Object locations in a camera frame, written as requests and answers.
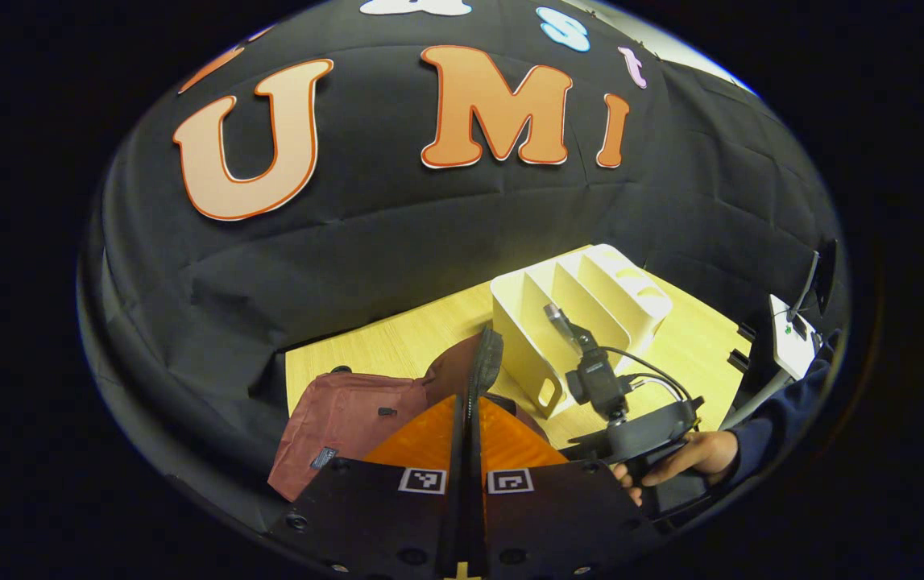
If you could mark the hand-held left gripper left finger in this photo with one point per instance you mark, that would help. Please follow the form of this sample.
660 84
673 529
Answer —
381 515

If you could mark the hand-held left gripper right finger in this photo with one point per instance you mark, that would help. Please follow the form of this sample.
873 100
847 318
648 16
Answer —
566 515

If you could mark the white bookshelf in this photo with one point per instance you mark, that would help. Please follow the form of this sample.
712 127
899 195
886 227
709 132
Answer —
526 322

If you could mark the maroon schoolbag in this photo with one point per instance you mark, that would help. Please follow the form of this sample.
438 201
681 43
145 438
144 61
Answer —
349 419

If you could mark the white electronic box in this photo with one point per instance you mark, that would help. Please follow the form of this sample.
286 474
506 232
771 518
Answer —
792 338

